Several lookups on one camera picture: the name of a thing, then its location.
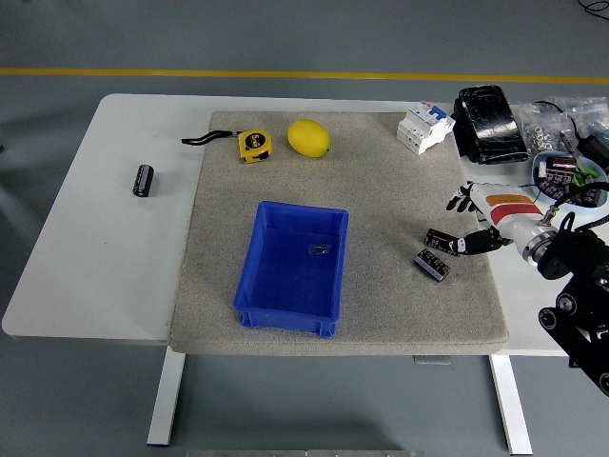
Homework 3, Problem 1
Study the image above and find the white table leg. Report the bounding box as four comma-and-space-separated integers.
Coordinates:
488, 354, 534, 456
146, 351, 187, 447

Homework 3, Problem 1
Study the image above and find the yellow tape measure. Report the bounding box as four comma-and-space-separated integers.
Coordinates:
181, 129, 275, 165

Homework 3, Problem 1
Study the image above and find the grey-brown mat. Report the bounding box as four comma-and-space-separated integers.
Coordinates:
168, 110, 510, 357

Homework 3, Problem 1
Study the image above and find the black wrapped pouch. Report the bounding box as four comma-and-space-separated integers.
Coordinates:
450, 84, 530, 166

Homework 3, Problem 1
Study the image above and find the blue plastic box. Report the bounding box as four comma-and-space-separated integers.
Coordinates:
231, 200, 351, 338

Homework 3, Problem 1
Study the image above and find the clear bag of washers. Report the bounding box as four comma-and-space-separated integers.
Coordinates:
518, 101, 580, 158

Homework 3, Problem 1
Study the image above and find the light blue bowl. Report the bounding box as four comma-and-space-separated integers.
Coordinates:
531, 150, 609, 210

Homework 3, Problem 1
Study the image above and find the yellow lemon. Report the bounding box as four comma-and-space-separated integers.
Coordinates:
286, 118, 332, 158

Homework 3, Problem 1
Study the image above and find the white blue circuit breaker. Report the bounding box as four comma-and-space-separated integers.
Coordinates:
396, 100, 457, 156

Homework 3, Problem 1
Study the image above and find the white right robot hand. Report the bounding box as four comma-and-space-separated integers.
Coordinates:
445, 180, 559, 258

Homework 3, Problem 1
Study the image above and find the black floor cable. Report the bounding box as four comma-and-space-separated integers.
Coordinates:
577, 0, 609, 20

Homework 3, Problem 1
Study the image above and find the black power adapter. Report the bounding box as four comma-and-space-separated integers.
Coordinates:
576, 134, 609, 169

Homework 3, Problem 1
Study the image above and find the clear plastic bag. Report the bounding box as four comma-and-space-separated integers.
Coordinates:
546, 96, 609, 144

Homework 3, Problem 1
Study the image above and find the thin black cable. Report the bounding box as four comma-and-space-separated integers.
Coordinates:
532, 99, 585, 144

